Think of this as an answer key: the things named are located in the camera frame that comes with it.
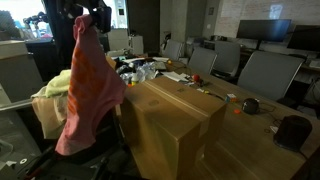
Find grey office chair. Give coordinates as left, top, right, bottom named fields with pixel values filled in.
left=187, top=47, right=218, bottom=76
left=212, top=40, right=242, bottom=80
left=162, top=39, right=185, bottom=62
left=237, top=50, right=306, bottom=102

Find beige box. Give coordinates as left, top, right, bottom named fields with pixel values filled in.
left=0, top=39, right=29, bottom=61

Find large brown cardboard box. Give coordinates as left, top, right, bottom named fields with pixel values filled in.
left=114, top=76, right=228, bottom=180

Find black curtain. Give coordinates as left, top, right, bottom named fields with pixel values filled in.
left=42, top=0, right=98, bottom=83

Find pale green terry towel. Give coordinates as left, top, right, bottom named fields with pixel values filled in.
left=44, top=68, right=73, bottom=99

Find grey panel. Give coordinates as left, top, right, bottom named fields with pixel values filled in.
left=0, top=54, right=48, bottom=104

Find black mesh office chair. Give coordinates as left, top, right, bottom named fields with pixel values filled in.
left=0, top=79, right=123, bottom=180

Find stack of white papers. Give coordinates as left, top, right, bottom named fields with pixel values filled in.
left=162, top=70, right=192, bottom=84

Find rubiks cube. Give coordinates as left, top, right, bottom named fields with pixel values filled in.
left=225, top=93, right=238, bottom=104

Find black articulated mount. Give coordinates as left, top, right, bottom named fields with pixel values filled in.
left=22, top=11, right=50, bottom=30

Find thin black table cable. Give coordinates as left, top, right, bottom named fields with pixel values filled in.
left=258, top=101, right=283, bottom=129

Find pink cloth with orange print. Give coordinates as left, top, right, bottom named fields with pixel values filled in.
left=54, top=13, right=128, bottom=157

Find peach cloth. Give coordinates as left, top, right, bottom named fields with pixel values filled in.
left=31, top=96, right=68, bottom=141

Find yellow bottle white cap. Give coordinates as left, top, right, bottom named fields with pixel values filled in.
left=130, top=71, right=140, bottom=87

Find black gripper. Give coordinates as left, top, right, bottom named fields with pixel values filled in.
left=59, top=0, right=113, bottom=35

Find small round black speaker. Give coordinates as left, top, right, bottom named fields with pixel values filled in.
left=241, top=97, right=261, bottom=115

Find small brown cardboard box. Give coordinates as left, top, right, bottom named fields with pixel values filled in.
left=105, top=55, right=117, bottom=71

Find small white box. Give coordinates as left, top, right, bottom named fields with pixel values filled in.
left=128, top=34, right=145, bottom=56

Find black computer monitor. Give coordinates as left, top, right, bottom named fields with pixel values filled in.
left=236, top=18, right=292, bottom=51
left=286, top=24, right=320, bottom=53

